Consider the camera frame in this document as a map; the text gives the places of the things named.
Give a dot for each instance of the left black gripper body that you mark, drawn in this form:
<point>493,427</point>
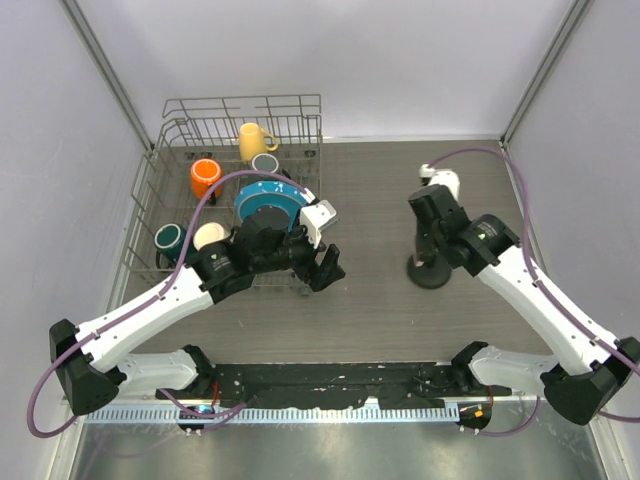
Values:
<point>302,254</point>

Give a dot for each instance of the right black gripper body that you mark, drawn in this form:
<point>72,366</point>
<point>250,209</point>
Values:
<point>427,244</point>

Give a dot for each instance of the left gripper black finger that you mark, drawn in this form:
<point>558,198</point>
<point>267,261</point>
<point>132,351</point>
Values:
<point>319,277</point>
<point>331,259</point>

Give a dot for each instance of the black phone stand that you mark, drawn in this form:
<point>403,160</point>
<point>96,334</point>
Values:
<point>432,273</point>

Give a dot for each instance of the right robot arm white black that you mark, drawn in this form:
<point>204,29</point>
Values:
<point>587,364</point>

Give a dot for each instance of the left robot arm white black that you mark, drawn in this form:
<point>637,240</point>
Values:
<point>95,361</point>

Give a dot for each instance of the blue ceramic plate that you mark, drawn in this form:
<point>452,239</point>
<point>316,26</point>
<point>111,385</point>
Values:
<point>278,194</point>

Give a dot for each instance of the cream mug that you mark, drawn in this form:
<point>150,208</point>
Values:
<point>209,233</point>

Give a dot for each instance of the grey mug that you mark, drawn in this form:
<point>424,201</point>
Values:
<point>267,168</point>

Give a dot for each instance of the yellow mug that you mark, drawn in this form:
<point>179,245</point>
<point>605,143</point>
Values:
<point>254,140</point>

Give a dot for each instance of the orange mug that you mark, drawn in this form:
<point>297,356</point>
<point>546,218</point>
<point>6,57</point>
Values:
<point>204,173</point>

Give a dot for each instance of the dark teal mug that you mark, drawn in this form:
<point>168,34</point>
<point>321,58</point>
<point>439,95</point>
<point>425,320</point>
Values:
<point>169,241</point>

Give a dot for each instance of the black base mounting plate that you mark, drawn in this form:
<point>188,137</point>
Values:
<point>337,386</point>

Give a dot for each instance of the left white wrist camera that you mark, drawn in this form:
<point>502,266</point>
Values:
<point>317,218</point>

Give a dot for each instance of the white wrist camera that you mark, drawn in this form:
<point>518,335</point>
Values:
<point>444,177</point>
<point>317,218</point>

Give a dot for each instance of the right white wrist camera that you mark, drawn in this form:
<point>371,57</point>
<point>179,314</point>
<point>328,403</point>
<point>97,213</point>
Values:
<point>444,177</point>

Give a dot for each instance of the grey wire dish rack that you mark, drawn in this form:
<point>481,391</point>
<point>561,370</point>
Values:
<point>195,128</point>

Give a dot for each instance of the white slotted cable duct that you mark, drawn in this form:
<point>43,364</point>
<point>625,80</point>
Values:
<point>369,413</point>

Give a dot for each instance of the aluminium frame rail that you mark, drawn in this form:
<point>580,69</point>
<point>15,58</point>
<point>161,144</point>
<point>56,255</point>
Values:
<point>89,39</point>

